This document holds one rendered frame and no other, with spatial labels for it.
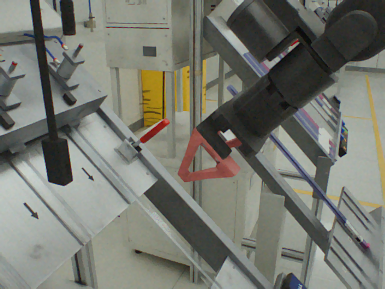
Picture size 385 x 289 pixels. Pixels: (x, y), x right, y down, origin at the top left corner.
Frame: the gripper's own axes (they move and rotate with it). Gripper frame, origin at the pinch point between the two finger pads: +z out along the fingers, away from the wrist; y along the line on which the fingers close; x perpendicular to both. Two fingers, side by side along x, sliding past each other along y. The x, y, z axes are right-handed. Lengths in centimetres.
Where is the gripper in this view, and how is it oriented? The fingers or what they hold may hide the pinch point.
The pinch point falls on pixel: (200, 159)
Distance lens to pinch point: 47.2
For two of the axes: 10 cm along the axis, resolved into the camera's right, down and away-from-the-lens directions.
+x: 6.6, 7.5, 0.0
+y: -3.9, 3.5, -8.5
